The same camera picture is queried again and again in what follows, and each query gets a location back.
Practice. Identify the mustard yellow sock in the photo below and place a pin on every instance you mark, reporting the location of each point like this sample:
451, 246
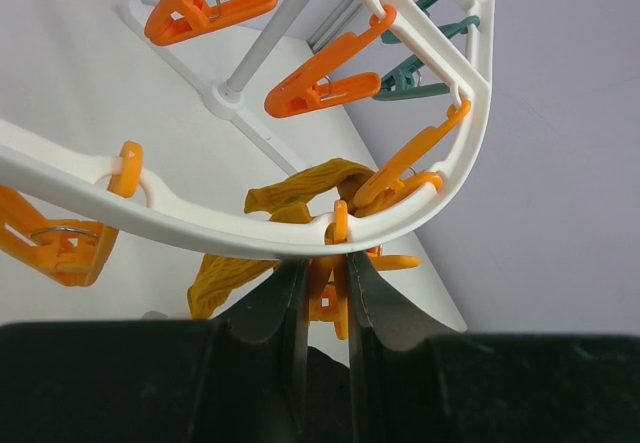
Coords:
217, 277
345, 176

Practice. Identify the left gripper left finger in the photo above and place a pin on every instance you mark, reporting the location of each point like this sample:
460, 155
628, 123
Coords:
261, 360

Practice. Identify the teal clothes peg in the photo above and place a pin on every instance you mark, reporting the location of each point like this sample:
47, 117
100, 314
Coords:
404, 82

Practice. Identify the white oval clip hanger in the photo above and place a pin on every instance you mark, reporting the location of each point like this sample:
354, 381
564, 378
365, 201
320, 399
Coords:
211, 152

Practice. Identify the orange clothes peg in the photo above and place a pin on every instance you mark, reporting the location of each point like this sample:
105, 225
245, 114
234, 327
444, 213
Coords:
311, 88
71, 252
328, 284
174, 21
409, 154

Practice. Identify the white drying rack stand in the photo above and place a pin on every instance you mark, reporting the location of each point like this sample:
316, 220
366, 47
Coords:
233, 71

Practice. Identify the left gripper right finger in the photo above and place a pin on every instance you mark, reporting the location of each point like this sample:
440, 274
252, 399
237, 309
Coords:
400, 363

